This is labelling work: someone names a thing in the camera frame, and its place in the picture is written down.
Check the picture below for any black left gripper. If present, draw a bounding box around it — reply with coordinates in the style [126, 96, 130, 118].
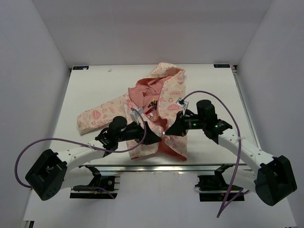
[116, 120, 161, 145]

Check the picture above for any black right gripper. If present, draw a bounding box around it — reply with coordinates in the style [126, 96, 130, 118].
[165, 110, 206, 137]

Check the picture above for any pink and cream printed jacket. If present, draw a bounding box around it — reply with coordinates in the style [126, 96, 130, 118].
[76, 62, 188, 162]

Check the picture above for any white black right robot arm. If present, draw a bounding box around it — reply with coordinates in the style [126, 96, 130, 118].
[165, 100, 297, 206]

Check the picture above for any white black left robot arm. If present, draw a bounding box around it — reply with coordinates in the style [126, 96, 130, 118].
[25, 116, 162, 201]

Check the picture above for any blue label sticker right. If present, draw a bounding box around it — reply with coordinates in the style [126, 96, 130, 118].
[213, 64, 230, 68]

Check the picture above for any blue label sticker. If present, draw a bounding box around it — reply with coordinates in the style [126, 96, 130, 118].
[213, 64, 230, 68]
[72, 66, 89, 70]

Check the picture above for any blue label sticker left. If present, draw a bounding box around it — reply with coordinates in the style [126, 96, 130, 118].
[72, 66, 89, 70]

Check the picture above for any aluminium table edge rail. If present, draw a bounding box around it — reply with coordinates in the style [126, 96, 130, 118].
[95, 163, 252, 174]

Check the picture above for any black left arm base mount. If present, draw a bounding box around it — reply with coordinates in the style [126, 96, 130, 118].
[70, 175, 120, 200]

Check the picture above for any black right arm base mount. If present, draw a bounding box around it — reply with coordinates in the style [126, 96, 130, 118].
[195, 174, 245, 202]

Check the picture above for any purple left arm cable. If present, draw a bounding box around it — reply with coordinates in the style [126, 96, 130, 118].
[15, 108, 146, 199]

